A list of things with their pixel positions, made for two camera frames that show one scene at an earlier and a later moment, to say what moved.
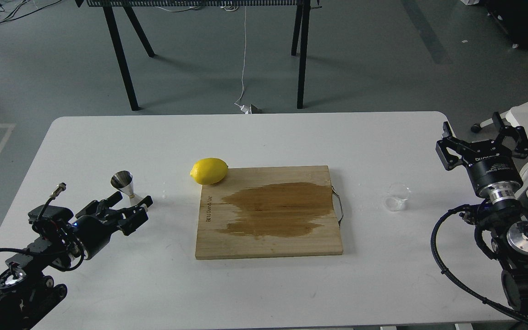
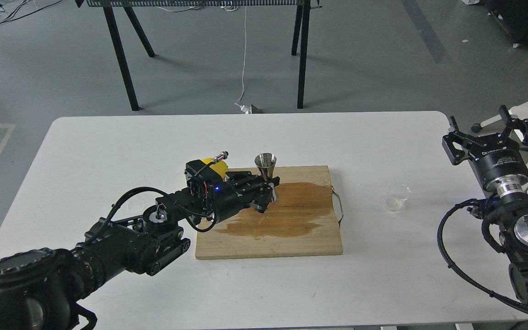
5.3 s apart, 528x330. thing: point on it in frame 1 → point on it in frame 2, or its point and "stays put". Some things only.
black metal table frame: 299,46 stays put
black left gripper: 94,233 → 227,201
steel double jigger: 123,180 → 265,162
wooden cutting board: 268,211 stays put
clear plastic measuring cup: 396,196 stays put
